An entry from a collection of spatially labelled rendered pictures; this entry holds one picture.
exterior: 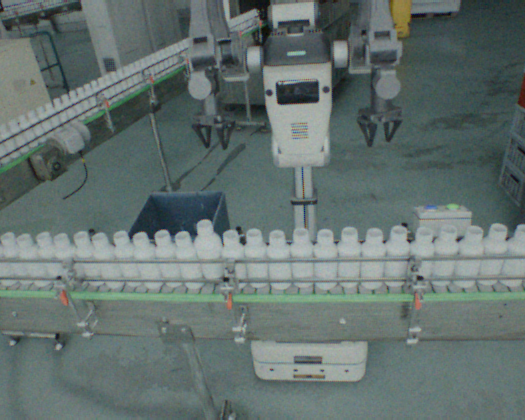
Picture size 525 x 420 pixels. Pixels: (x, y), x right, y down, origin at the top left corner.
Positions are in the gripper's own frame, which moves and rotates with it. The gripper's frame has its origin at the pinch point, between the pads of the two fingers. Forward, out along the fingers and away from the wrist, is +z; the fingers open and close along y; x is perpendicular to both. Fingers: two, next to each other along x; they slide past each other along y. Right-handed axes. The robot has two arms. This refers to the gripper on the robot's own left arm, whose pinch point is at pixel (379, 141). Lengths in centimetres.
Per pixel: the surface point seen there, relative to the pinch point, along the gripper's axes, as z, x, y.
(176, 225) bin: 47, 68, -50
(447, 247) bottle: 17.6, -29.2, -0.6
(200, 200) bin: 35, 61, -39
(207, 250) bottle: 16, -2, -52
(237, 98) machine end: 83, 377, 89
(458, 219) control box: 18.8, -19.9, 12.7
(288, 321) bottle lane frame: 40, -11, -36
